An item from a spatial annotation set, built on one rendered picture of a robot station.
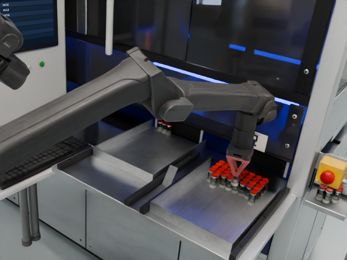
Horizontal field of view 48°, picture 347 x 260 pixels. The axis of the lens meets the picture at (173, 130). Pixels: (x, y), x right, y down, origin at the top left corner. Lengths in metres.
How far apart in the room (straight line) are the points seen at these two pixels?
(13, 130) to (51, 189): 1.57
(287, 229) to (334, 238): 1.36
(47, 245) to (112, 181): 1.16
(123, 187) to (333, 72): 0.70
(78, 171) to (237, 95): 0.63
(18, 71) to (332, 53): 0.82
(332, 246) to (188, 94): 2.05
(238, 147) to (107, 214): 0.99
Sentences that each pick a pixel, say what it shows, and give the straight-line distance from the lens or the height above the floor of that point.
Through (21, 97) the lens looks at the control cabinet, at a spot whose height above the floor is 1.00.
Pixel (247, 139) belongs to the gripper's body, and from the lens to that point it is 1.08.
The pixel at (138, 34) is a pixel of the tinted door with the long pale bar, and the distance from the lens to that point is 1.47.
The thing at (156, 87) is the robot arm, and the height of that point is 1.36.
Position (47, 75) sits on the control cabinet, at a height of 1.06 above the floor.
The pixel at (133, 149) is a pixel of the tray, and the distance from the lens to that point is 1.44.
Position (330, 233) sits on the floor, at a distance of 2.78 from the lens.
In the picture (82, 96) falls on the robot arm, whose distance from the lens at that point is 0.62.
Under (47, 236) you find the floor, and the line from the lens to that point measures 2.42.
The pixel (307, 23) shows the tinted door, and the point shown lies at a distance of 1.18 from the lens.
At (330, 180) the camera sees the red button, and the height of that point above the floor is 1.00.
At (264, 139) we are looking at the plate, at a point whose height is 1.04.
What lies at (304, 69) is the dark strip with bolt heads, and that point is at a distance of 1.20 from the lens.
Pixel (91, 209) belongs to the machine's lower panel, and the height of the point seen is 0.36.
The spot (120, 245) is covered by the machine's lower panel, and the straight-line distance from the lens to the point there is 1.96.
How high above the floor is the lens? 1.58
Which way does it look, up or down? 26 degrees down
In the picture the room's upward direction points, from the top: 6 degrees clockwise
